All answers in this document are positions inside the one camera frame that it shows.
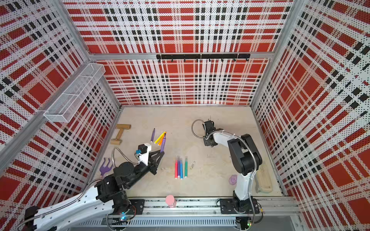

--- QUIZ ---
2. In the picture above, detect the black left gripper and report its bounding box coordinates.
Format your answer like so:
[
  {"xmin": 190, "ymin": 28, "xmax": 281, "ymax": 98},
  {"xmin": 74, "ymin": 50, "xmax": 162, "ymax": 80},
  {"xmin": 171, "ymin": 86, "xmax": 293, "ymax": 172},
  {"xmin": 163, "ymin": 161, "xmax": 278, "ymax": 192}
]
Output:
[{"xmin": 126, "ymin": 150, "xmax": 164, "ymax": 189}]

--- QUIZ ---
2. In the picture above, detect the violet marker pen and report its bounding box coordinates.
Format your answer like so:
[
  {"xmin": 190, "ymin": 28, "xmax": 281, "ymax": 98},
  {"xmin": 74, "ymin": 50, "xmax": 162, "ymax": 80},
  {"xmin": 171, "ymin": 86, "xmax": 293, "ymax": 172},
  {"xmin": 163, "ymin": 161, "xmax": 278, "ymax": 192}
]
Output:
[{"xmin": 160, "ymin": 134, "xmax": 166, "ymax": 152}]

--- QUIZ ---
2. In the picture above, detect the orange marker pen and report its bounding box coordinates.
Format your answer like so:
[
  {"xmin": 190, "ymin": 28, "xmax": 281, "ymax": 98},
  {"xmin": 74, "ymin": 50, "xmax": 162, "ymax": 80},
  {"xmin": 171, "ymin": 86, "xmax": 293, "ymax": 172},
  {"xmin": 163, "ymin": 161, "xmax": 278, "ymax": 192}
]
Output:
[{"xmin": 158, "ymin": 132, "xmax": 166, "ymax": 146}]

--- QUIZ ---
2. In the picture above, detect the purple marker pen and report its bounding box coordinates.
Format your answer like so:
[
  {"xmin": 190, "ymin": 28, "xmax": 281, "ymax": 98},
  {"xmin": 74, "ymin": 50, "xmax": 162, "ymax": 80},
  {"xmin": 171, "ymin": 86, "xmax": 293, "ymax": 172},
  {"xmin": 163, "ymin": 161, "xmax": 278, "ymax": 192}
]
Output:
[{"xmin": 150, "ymin": 128, "xmax": 156, "ymax": 142}]

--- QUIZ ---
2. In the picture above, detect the yellow marker pen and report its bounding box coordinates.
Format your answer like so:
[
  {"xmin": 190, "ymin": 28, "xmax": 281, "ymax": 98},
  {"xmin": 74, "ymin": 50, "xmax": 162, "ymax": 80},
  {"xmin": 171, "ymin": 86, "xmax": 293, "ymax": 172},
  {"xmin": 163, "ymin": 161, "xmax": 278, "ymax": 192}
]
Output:
[{"xmin": 154, "ymin": 133, "xmax": 163, "ymax": 144}]

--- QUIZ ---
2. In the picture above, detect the blue marker pen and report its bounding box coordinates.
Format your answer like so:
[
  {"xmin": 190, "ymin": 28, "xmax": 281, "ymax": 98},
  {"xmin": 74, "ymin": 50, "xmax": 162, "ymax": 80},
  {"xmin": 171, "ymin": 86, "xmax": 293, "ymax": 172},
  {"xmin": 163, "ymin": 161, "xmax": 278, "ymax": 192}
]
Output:
[{"xmin": 178, "ymin": 158, "xmax": 184, "ymax": 180}]

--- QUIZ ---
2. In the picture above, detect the green marker pen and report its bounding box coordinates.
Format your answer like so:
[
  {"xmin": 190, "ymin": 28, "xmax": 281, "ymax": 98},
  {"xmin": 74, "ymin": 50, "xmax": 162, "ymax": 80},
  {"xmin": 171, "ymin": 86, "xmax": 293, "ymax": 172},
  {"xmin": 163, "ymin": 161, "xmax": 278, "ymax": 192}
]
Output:
[{"xmin": 184, "ymin": 157, "xmax": 188, "ymax": 178}]

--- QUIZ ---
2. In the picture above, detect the pink marker pen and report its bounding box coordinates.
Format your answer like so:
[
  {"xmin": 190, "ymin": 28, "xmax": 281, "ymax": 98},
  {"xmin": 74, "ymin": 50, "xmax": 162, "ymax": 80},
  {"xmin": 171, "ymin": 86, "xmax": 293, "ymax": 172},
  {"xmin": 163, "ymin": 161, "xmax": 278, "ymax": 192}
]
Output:
[{"xmin": 174, "ymin": 160, "xmax": 178, "ymax": 179}]

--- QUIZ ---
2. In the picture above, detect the wooden roller tool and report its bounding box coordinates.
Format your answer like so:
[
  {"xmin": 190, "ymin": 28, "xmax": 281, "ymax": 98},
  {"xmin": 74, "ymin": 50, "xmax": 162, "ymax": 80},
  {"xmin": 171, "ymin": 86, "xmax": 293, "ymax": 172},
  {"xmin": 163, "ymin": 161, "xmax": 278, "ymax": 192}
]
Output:
[{"xmin": 110, "ymin": 124, "xmax": 131, "ymax": 145}]

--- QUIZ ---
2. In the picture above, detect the purple toy garden fork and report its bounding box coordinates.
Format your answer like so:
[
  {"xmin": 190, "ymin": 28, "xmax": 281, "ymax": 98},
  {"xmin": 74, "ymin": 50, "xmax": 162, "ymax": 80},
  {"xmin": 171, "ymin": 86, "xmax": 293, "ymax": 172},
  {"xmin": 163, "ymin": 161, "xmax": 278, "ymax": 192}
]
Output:
[{"xmin": 99, "ymin": 157, "xmax": 113, "ymax": 177}]

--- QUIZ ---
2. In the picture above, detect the left base circuit board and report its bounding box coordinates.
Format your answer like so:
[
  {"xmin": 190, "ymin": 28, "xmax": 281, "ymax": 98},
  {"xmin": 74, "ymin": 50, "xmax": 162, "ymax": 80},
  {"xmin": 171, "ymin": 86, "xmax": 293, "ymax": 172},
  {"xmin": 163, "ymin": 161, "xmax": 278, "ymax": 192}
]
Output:
[{"xmin": 111, "ymin": 216, "xmax": 132, "ymax": 226}]

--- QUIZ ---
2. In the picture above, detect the base circuit board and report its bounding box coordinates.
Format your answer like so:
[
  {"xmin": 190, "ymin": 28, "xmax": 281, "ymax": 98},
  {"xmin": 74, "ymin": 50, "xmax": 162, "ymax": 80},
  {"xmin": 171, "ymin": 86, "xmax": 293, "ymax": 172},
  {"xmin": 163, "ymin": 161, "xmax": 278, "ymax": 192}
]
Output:
[
  {"xmin": 111, "ymin": 216, "xmax": 132, "ymax": 226},
  {"xmin": 235, "ymin": 217, "xmax": 255, "ymax": 231}
]

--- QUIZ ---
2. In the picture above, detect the beige oval object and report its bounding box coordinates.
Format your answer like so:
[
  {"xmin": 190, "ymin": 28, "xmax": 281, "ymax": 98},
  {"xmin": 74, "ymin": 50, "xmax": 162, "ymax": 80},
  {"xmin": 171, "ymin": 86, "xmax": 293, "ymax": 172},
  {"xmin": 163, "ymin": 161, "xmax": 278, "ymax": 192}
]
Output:
[{"xmin": 255, "ymin": 165, "xmax": 273, "ymax": 193}]

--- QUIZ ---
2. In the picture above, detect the right base circuit board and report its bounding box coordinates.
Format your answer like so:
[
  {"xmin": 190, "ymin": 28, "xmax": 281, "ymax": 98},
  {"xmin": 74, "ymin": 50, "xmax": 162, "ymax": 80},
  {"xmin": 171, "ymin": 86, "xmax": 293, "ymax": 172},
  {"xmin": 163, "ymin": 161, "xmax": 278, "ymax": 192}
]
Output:
[{"xmin": 235, "ymin": 217, "xmax": 255, "ymax": 231}]

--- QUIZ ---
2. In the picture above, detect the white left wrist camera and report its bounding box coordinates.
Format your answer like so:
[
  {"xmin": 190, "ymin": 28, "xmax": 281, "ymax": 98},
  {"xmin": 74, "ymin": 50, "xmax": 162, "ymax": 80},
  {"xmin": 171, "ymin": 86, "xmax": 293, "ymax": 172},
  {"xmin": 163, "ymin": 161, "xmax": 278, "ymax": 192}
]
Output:
[{"xmin": 135, "ymin": 143, "xmax": 152, "ymax": 166}]

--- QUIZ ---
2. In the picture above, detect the pink cylinder on rail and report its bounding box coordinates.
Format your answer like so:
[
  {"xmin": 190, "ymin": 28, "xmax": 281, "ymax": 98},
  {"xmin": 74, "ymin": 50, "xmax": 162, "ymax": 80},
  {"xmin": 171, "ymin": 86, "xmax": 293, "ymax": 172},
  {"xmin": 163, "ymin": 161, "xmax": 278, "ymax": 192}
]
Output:
[{"xmin": 165, "ymin": 194, "xmax": 177, "ymax": 208}]

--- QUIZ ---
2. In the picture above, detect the black hook rail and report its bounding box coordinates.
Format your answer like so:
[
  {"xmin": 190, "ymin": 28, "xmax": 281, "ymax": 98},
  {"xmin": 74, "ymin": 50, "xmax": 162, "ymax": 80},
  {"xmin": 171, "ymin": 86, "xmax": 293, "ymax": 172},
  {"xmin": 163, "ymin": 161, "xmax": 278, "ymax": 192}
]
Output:
[{"xmin": 156, "ymin": 54, "xmax": 251, "ymax": 61}]

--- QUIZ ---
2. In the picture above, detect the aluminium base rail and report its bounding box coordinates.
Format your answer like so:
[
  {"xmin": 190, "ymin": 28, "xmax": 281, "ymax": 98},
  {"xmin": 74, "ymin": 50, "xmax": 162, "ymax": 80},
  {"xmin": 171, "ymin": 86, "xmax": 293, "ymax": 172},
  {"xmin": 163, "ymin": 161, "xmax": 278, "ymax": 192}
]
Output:
[{"xmin": 75, "ymin": 196, "xmax": 304, "ymax": 231}]

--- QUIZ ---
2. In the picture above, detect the white wire mesh basket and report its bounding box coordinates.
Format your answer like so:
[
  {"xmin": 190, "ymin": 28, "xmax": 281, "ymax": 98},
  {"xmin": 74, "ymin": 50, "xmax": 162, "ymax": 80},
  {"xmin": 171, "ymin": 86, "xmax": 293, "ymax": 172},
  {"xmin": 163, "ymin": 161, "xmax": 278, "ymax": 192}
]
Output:
[{"xmin": 43, "ymin": 63, "xmax": 105, "ymax": 123}]

